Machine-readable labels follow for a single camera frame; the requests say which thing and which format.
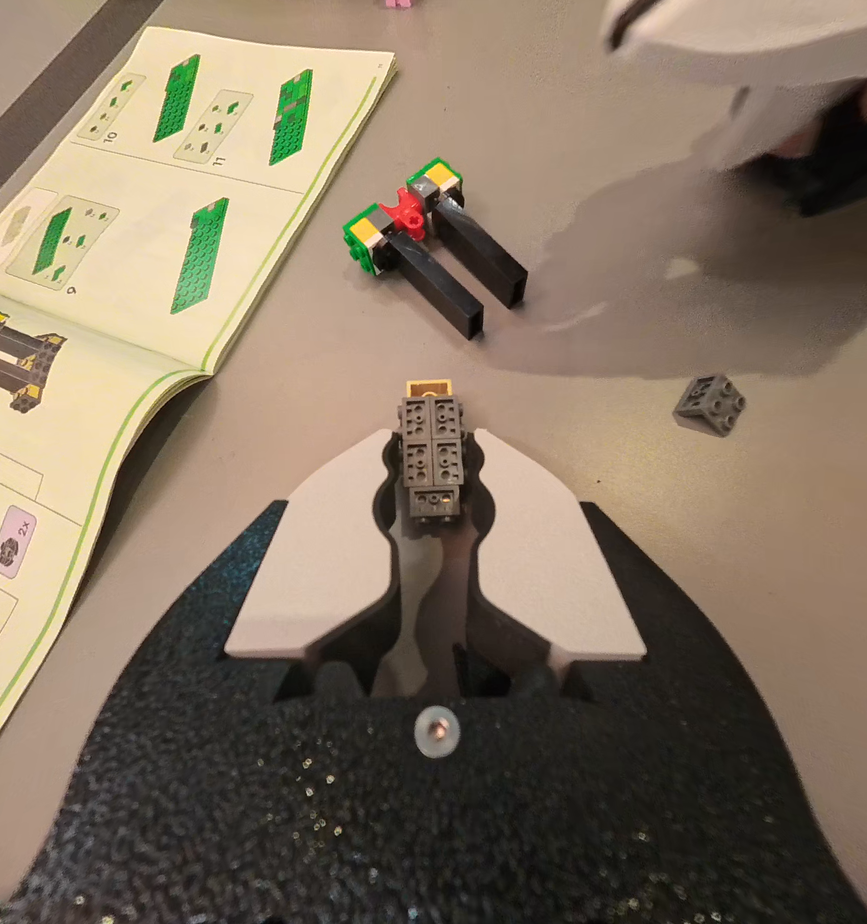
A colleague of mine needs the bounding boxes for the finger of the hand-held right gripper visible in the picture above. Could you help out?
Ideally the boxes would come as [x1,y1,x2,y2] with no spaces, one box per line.
[718,79,864,170]
[599,0,867,91]

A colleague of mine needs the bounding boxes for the grey brick assembly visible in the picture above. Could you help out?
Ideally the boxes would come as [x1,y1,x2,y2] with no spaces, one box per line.
[397,380,470,535]

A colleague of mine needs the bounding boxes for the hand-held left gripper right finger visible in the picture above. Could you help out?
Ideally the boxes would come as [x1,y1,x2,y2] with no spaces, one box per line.
[464,428,649,697]

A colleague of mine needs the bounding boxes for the green brick instruction booklet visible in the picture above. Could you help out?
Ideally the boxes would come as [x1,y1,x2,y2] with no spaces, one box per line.
[0,27,398,777]

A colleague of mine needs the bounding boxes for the black pillar brick assembly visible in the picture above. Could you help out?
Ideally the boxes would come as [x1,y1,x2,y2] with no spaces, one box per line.
[341,157,530,342]

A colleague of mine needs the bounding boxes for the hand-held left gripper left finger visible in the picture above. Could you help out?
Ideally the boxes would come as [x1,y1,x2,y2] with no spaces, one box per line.
[224,428,405,697]

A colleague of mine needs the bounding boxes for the small grey brick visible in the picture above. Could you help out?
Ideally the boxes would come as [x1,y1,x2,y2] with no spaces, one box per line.
[673,374,748,437]

